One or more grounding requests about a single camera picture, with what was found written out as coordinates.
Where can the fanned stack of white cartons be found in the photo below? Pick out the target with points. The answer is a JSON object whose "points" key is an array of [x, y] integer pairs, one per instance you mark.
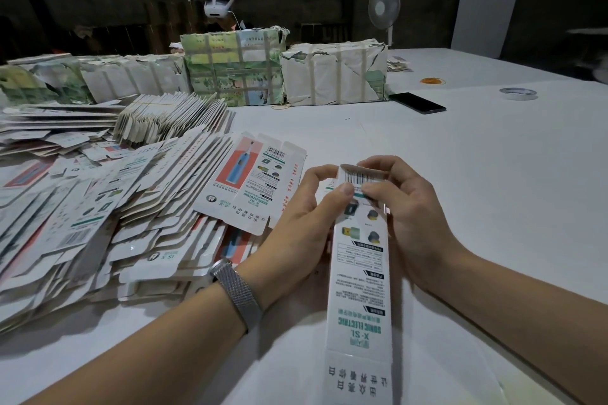
{"points": [[171, 118]]}

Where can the person's left forearm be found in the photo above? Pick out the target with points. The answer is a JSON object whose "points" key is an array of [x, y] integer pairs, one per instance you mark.
{"points": [[142, 357]]}

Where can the row of white wrapped bundles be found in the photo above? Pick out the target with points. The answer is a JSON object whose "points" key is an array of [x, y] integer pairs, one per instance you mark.
{"points": [[100, 77]]}

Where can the green printed wrapped bundle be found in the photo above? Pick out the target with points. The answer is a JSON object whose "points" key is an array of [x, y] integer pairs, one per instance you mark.
{"points": [[233, 66]]}

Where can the small white paper stack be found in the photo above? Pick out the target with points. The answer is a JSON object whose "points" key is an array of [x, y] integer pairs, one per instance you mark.
{"points": [[399, 64]]}

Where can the small orange tape roll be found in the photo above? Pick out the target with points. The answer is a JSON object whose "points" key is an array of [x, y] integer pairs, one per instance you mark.
{"points": [[432, 81]]}

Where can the pile of cartons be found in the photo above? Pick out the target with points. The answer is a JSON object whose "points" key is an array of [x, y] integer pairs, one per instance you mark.
{"points": [[104, 210]]}

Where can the black smartphone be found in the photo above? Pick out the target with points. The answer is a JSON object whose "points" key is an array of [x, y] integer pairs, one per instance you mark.
{"points": [[418, 103]]}

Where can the toothbrush carton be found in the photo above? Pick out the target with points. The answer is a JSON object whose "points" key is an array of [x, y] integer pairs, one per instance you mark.
{"points": [[359, 324]]}

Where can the person's right hand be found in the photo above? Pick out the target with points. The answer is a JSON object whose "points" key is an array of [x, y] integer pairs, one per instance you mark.
{"points": [[418, 220]]}

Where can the grey band wristwatch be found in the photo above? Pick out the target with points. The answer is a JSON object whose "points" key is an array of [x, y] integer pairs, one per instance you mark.
{"points": [[237, 294]]}

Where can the white tape roll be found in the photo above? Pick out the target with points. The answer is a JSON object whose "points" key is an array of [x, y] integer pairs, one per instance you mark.
{"points": [[503, 93]]}

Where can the person's left hand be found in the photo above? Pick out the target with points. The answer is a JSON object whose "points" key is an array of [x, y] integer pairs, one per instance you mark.
{"points": [[294, 243]]}

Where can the white standing fan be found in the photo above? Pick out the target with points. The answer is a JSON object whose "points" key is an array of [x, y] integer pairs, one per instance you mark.
{"points": [[384, 3]]}

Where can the cluttered side table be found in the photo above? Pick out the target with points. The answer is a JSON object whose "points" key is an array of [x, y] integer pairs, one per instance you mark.
{"points": [[591, 53]]}

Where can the dark wooden chair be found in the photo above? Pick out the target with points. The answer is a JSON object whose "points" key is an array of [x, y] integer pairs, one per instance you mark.
{"points": [[325, 33]]}

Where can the person's right forearm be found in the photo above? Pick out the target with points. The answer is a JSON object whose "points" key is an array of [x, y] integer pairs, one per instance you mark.
{"points": [[532, 319]]}

